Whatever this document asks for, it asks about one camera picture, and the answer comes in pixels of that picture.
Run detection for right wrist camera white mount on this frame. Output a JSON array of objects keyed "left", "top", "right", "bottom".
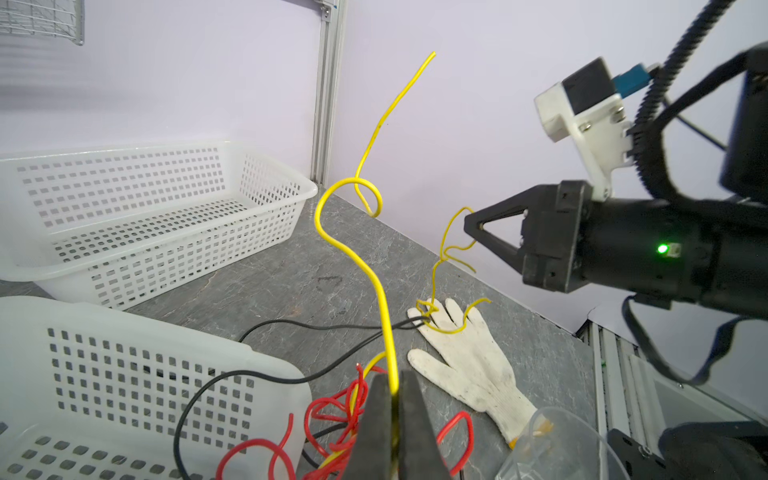
[{"left": 534, "top": 57, "right": 652, "bottom": 202}]

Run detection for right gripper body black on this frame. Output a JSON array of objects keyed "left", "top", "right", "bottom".
[{"left": 521, "top": 180, "right": 592, "bottom": 293}]

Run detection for white basket back right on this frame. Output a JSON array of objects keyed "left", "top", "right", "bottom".
[{"left": 1, "top": 141, "right": 317, "bottom": 310}]

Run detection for white work glove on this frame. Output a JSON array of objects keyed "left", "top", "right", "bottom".
[{"left": 407, "top": 298, "right": 536, "bottom": 446}]

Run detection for aluminium frame rails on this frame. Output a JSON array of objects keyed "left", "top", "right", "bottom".
[{"left": 311, "top": 0, "right": 348, "bottom": 186}]

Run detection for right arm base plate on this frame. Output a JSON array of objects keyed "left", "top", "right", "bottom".
[{"left": 607, "top": 421, "right": 767, "bottom": 479}]

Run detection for white wire wall rack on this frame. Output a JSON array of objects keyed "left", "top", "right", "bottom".
[{"left": 1, "top": 0, "right": 85, "bottom": 46}]

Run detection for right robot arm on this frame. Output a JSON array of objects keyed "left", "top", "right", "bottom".
[{"left": 464, "top": 1, "right": 767, "bottom": 386}]

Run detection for black cable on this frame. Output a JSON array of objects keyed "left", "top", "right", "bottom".
[{"left": 172, "top": 314, "right": 430, "bottom": 480}]

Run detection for white basket centre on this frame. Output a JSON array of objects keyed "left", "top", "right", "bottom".
[{"left": 1, "top": 296, "right": 312, "bottom": 479}]

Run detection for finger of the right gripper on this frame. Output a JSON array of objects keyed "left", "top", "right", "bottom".
[
  {"left": 463, "top": 184, "right": 557, "bottom": 240},
  {"left": 469, "top": 230, "right": 526, "bottom": 274}
]

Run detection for clear plastic cup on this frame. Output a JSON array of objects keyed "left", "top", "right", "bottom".
[{"left": 495, "top": 407, "right": 629, "bottom": 480}]

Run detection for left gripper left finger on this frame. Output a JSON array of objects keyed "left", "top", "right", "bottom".
[{"left": 341, "top": 374, "right": 393, "bottom": 480}]

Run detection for white basket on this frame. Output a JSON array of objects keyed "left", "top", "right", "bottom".
[
  {"left": 1, "top": 296, "right": 312, "bottom": 479},
  {"left": 1, "top": 141, "right": 317, "bottom": 310}
]

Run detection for red cable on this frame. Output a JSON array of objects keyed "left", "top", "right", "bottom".
[{"left": 214, "top": 362, "right": 475, "bottom": 480}]

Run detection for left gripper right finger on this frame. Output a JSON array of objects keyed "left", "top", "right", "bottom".
[{"left": 397, "top": 370, "right": 451, "bottom": 480}]

